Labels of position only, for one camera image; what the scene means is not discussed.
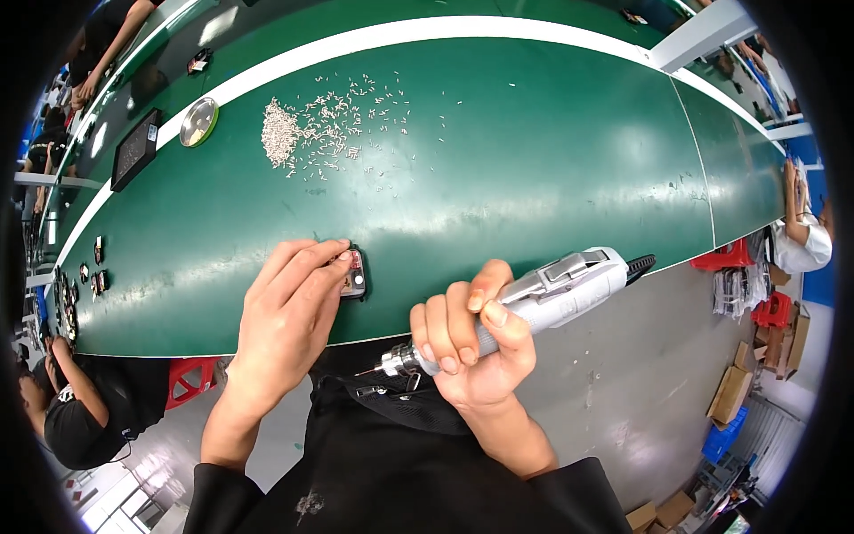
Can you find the person's left hand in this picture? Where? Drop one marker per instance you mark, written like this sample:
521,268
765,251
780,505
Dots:
280,320

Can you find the person's right hand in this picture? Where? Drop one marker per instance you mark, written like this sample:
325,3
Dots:
490,370

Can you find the person's left fingers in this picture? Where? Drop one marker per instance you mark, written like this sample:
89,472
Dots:
313,264

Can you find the black electronic unit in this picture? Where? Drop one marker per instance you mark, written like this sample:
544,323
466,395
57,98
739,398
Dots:
355,277

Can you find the grey electric screwdriver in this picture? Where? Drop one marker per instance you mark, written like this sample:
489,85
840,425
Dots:
567,290

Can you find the pile of small silver screws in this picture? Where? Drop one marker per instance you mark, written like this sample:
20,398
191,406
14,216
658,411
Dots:
287,137

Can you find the red plastic stool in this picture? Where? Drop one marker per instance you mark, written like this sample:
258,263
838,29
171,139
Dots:
772,310
727,257
188,380

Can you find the round metal dish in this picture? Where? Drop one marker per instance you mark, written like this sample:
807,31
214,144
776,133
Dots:
198,122

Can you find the black rectangular tray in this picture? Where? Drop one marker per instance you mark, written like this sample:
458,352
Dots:
135,150

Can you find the small black red part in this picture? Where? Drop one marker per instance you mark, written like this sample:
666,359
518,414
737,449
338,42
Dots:
199,61

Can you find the person's body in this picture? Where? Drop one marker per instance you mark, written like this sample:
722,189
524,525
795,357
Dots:
400,480

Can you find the row of small black gadgets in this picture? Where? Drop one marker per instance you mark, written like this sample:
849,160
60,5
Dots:
67,304

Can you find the small dark part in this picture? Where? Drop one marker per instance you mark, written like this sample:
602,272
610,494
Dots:
634,16

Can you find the heap of clear plastic bags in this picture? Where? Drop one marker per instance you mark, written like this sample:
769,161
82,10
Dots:
734,290

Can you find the cardboard boxes heap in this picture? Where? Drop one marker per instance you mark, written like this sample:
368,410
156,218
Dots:
660,514

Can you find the cardboard box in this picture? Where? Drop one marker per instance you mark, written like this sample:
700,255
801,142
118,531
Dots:
730,394

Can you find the blue plastic crate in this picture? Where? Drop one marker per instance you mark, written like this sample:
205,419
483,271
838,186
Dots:
722,437

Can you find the blue metal cart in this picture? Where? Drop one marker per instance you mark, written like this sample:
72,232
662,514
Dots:
727,487

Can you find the flattened cardboard cartons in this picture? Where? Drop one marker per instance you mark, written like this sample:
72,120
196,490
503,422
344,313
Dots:
787,344

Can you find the white metal frame beam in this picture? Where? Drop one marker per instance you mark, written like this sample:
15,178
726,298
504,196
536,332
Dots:
700,33

